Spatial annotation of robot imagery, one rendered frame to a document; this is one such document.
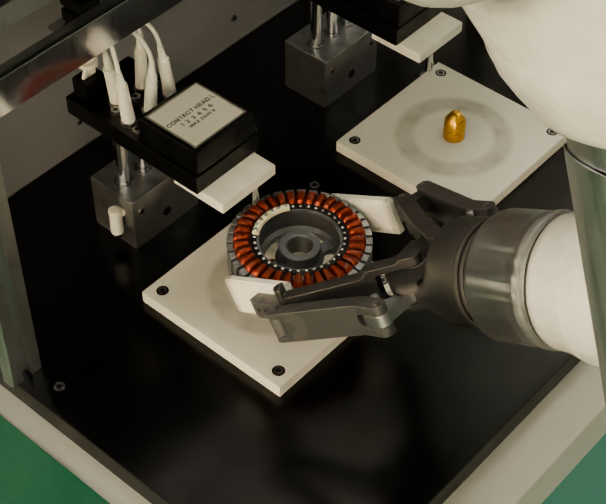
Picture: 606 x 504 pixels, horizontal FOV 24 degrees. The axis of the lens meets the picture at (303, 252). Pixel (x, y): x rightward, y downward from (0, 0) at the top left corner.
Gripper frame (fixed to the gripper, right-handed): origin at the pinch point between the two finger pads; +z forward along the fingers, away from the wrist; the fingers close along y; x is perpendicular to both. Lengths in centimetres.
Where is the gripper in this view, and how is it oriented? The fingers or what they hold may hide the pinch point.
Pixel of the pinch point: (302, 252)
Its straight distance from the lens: 112.1
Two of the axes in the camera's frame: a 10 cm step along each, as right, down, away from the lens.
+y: 6.6, -5.4, 5.2
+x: -3.7, -8.4, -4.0
